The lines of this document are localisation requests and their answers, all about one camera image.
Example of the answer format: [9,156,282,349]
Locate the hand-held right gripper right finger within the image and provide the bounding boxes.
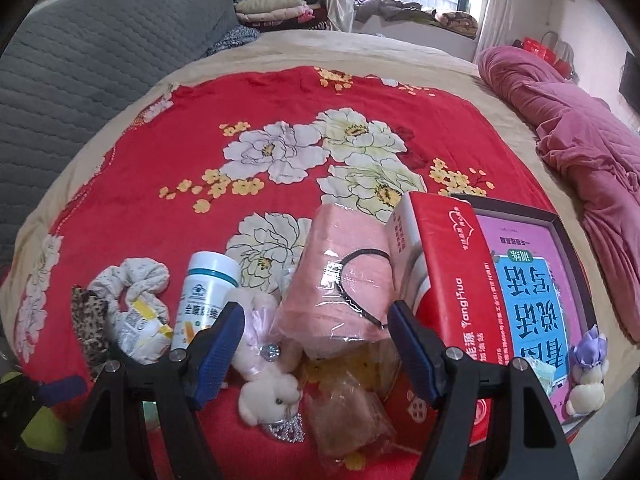
[387,300,576,480]

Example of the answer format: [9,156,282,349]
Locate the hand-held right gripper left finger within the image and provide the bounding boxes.
[65,301,246,480]

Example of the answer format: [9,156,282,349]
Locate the white plush bunny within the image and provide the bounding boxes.
[227,292,306,428]

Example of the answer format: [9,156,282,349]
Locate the white and yellow snack packet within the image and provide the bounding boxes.
[110,297,173,366]

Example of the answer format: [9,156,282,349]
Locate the leopard print scrunchie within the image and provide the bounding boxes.
[70,285,113,378]

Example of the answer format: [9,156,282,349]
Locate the pink towel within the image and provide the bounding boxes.
[272,205,401,356]

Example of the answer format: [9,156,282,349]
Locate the pink book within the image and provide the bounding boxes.
[450,192,601,426]

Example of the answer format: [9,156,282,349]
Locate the white pill bottle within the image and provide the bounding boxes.
[170,251,242,353]

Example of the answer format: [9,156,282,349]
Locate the clear bag with brown contents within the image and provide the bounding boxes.
[302,377,396,471]

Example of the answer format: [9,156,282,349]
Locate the red and white tissue box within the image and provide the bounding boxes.
[385,191,518,446]

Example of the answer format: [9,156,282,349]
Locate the silver toy tiara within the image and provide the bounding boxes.
[262,412,306,443]

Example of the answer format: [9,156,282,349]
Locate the white floral scrunchie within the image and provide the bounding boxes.
[87,257,171,321]

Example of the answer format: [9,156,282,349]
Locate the black hair band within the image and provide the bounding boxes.
[340,249,393,331]

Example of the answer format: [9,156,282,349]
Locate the purple and blue book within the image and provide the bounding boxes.
[475,212,583,411]

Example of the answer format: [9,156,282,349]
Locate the purple plush bear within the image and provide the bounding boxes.
[567,325,608,413]

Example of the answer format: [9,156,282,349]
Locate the red floral blanket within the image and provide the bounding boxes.
[0,65,601,480]

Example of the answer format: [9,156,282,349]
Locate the pink quilt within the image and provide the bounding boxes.
[477,45,640,328]

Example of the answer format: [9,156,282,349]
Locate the grey patterned cloth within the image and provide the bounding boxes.
[207,25,261,58]

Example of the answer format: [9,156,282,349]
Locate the beige bed sheet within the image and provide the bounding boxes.
[0,30,640,411]

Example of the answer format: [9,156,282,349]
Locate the grey quilted headboard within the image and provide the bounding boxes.
[0,0,241,266]

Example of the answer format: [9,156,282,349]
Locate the red gift bags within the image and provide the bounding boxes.
[515,32,576,78]

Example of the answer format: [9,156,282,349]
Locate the stack of folded clothes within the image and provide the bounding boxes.
[234,0,331,31]

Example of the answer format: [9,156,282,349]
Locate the pile of clothes on sill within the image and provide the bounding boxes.
[352,0,478,36]

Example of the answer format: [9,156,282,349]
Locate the black television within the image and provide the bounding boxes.
[619,51,640,111]

